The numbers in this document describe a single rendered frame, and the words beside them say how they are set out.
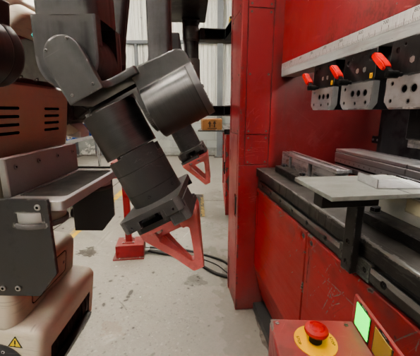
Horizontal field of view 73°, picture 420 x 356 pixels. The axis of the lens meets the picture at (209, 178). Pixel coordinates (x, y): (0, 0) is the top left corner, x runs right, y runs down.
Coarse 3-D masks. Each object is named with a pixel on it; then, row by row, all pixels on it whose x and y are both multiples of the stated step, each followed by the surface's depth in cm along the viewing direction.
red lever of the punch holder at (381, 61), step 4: (372, 56) 73; (376, 56) 72; (380, 56) 71; (376, 60) 71; (380, 60) 70; (384, 60) 70; (376, 64) 72; (380, 64) 70; (384, 64) 69; (388, 64) 69; (380, 68) 70; (384, 68) 69; (388, 68) 69; (388, 72) 67; (392, 72) 67; (396, 72) 67; (400, 72) 68; (384, 76) 68; (388, 76) 67; (392, 76) 67; (396, 76) 68; (400, 76) 68
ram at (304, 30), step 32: (288, 0) 132; (320, 0) 104; (352, 0) 86; (384, 0) 74; (416, 0) 64; (288, 32) 133; (320, 32) 105; (352, 32) 87; (384, 32) 74; (416, 32) 64
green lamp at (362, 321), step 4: (356, 304) 52; (356, 308) 51; (360, 308) 50; (356, 312) 51; (360, 312) 50; (364, 312) 49; (356, 316) 51; (360, 316) 50; (364, 316) 49; (356, 320) 51; (360, 320) 50; (364, 320) 49; (368, 320) 47; (356, 324) 51; (360, 324) 50; (364, 324) 49; (368, 324) 47; (360, 328) 50; (364, 328) 49; (368, 328) 48; (360, 332) 50; (364, 332) 49; (364, 336) 49
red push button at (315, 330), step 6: (306, 324) 49; (312, 324) 49; (318, 324) 49; (306, 330) 48; (312, 330) 48; (318, 330) 48; (324, 330) 48; (312, 336) 47; (318, 336) 47; (324, 336) 47; (312, 342) 49; (318, 342) 48
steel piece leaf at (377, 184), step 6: (360, 174) 70; (366, 174) 68; (360, 180) 70; (366, 180) 67; (372, 180) 65; (378, 180) 71; (384, 180) 71; (390, 180) 71; (396, 180) 71; (372, 186) 65; (378, 186) 65; (384, 186) 65; (390, 186) 65; (396, 186) 65; (402, 186) 65; (408, 186) 65; (414, 186) 65
